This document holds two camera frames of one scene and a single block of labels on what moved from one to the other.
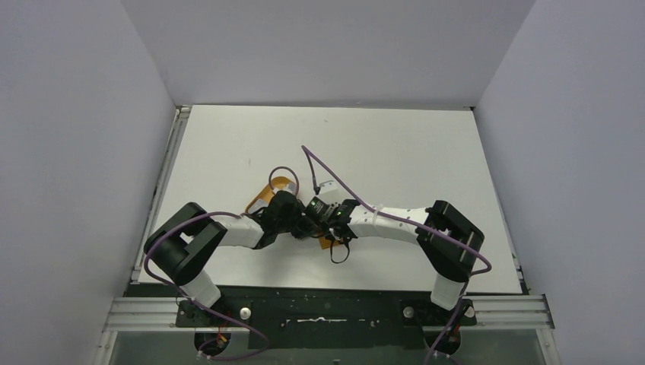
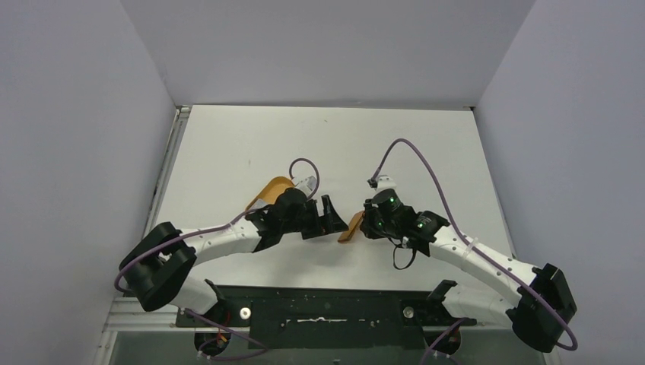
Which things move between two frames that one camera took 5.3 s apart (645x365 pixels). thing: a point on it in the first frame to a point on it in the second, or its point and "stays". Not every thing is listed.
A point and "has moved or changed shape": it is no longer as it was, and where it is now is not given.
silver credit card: x=258 y=204 stays
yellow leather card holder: x=325 y=243 has moved or changed shape
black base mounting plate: x=326 y=318 stays
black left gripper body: x=297 y=224 stays
